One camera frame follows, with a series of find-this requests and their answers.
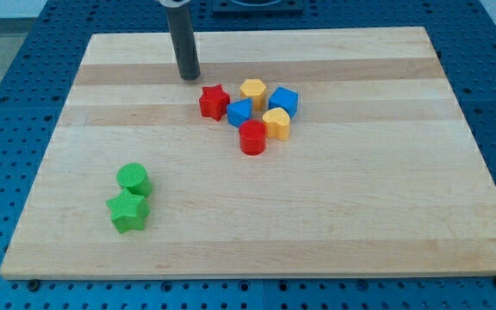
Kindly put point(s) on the white rod holder ring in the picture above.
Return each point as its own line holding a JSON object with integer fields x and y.
{"x": 173, "y": 3}

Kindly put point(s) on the green star block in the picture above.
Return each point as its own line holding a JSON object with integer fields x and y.
{"x": 128, "y": 211}

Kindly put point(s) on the yellow heart block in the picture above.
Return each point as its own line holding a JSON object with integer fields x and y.
{"x": 277, "y": 123}

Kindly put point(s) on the red star block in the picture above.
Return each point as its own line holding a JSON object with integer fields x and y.
{"x": 213, "y": 102}

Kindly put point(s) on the wooden board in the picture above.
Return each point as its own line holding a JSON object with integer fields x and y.
{"x": 380, "y": 177}

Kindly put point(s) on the green cylinder block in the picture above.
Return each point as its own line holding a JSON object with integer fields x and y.
{"x": 134, "y": 178}

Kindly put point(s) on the red cylinder block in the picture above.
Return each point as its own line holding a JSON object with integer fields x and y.
{"x": 252, "y": 137}

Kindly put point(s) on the yellow hexagon block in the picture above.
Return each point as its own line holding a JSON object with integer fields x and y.
{"x": 256, "y": 90}

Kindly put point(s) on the blue cube block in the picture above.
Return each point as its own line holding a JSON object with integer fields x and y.
{"x": 285, "y": 99}

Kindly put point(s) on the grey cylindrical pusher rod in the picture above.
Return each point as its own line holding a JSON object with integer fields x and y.
{"x": 183, "y": 40}

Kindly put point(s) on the blue triangle block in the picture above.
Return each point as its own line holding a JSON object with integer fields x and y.
{"x": 239, "y": 112}

